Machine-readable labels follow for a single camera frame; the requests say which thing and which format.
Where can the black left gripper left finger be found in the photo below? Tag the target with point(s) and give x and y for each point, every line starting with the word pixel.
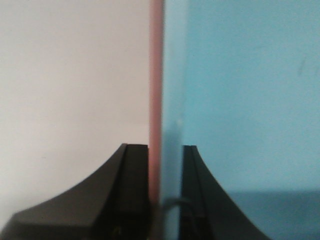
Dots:
pixel 110 204

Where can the pink plastic box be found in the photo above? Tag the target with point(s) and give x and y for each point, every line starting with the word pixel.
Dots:
pixel 156 36

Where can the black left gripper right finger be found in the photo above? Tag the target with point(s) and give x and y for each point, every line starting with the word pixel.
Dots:
pixel 211 213

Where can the light blue plastic box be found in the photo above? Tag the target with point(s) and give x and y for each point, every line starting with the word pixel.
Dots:
pixel 241 82

